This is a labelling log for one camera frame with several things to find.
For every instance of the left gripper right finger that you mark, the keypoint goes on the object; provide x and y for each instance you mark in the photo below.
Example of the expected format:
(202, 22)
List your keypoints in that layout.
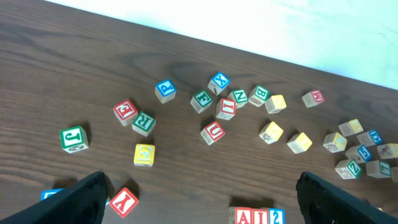
(323, 202)

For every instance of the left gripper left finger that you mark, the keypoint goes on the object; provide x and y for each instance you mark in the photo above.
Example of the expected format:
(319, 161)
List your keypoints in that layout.
(82, 203)

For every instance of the blue 2 block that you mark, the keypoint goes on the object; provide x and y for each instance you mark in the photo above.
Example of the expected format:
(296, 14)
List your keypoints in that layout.
(273, 216)

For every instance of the red i block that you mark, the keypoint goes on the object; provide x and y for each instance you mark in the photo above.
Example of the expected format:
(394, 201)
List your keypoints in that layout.
(260, 216)
(225, 109)

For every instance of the red A block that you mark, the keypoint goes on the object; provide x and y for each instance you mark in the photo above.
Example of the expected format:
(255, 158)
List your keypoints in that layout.
(240, 215)

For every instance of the red Y block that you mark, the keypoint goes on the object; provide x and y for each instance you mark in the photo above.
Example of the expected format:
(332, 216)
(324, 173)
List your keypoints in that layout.
(124, 202)

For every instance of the green Z block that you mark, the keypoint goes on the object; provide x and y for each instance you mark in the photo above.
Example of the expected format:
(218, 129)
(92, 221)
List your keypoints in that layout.
(348, 169)

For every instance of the blue T block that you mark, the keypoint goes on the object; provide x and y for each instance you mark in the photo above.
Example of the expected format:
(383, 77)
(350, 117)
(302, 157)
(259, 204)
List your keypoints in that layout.
(47, 193)

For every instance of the yellow block right lower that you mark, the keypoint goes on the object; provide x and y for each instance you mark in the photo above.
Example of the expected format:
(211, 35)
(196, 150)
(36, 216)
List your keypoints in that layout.
(335, 142)

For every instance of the blue 5 block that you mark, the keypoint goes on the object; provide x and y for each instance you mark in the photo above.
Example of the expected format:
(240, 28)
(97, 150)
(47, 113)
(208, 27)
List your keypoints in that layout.
(361, 154)

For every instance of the green 7 block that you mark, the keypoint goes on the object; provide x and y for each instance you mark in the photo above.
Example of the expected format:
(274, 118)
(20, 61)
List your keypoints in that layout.
(378, 169)

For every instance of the yellow O block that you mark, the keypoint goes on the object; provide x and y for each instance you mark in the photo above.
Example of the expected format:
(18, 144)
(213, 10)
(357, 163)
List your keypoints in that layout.
(299, 143)

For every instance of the green J block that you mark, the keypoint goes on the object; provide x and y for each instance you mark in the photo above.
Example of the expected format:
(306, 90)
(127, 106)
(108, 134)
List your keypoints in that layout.
(74, 139)

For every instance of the yellow G block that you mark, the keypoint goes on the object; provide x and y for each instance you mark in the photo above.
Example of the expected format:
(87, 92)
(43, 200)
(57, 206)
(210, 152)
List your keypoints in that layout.
(144, 155)

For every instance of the blue block right upper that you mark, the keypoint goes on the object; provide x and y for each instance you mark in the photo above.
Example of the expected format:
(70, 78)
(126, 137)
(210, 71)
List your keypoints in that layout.
(370, 138)

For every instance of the yellow block right upper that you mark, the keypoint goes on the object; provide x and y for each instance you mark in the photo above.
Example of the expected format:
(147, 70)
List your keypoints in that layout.
(351, 127)

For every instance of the yellow block middle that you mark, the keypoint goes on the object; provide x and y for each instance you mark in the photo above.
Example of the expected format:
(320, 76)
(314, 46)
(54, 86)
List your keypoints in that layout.
(271, 132)

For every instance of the green R block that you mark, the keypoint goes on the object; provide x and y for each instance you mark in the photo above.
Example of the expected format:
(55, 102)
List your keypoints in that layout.
(143, 124)

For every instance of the red E block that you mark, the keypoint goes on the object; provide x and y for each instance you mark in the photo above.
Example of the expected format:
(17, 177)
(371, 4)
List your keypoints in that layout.
(125, 112)

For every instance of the yellow block top centre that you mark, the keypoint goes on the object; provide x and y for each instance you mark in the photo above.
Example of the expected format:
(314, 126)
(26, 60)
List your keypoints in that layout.
(275, 104)

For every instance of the green B block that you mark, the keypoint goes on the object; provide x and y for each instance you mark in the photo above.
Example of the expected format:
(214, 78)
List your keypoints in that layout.
(258, 96)

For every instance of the red U block centre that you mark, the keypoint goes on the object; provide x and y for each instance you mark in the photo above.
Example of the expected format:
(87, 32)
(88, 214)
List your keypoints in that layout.
(212, 132)

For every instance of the green N block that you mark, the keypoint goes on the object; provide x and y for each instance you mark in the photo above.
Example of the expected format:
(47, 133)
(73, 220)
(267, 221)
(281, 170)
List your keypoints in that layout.
(239, 96)

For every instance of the blue P block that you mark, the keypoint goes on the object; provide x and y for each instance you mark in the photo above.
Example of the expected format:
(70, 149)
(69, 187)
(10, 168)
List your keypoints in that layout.
(165, 91)

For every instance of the green F block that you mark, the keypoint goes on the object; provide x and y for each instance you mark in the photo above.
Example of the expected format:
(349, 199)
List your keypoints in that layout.
(201, 101)

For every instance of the blue X block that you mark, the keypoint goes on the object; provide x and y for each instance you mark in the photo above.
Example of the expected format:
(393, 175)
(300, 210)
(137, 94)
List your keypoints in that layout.
(218, 83)

